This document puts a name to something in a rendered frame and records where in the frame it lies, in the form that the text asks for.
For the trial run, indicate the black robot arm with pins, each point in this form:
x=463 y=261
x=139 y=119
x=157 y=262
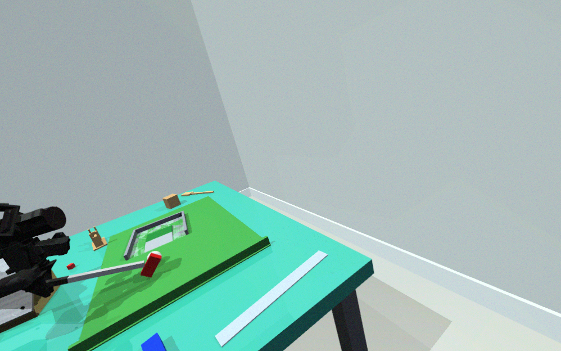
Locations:
x=16 y=227

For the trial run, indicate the blue putter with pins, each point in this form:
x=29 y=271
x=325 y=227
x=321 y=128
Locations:
x=153 y=344

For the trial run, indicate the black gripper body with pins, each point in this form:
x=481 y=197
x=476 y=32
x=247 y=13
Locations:
x=18 y=259

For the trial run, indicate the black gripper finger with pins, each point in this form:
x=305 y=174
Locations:
x=39 y=286
x=48 y=275

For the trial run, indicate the green flat mat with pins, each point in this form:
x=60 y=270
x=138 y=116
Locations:
x=214 y=234

